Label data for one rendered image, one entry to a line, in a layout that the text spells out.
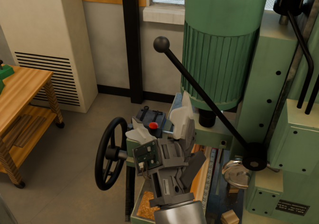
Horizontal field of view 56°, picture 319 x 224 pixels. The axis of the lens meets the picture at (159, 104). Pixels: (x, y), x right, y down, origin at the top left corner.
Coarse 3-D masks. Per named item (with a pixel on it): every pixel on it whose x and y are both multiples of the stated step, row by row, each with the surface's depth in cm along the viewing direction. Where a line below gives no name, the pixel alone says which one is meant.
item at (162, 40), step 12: (156, 48) 61; (168, 48) 62; (180, 72) 65; (192, 84) 66; (204, 96) 67; (216, 108) 69; (252, 144) 76; (252, 156) 73; (264, 156) 74; (252, 168) 76; (276, 168) 76
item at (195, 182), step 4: (200, 148) 102; (204, 152) 100; (200, 168) 95; (200, 172) 94; (196, 176) 93; (196, 180) 92; (192, 184) 91; (196, 184) 91; (192, 188) 90; (196, 188) 90; (196, 192) 89
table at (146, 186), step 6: (180, 96) 128; (174, 102) 126; (180, 102) 126; (174, 108) 123; (192, 108) 123; (126, 162) 107; (132, 162) 106; (144, 180) 97; (144, 186) 95; (150, 186) 95; (186, 192) 93; (138, 198) 92; (138, 204) 90; (132, 216) 87; (138, 216) 87; (132, 222) 89; (138, 222) 88; (144, 222) 87; (150, 222) 86
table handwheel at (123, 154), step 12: (120, 120) 114; (108, 132) 106; (96, 156) 103; (108, 156) 114; (120, 156) 114; (96, 168) 103; (108, 168) 113; (120, 168) 126; (96, 180) 105; (108, 180) 119
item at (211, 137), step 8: (216, 120) 93; (232, 120) 93; (200, 128) 91; (208, 128) 91; (216, 128) 91; (224, 128) 91; (200, 136) 92; (208, 136) 91; (216, 136) 90; (224, 136) 89; (232, 136) 89; (200, 144) 95; (208, 144) 94; (216, 144) 93
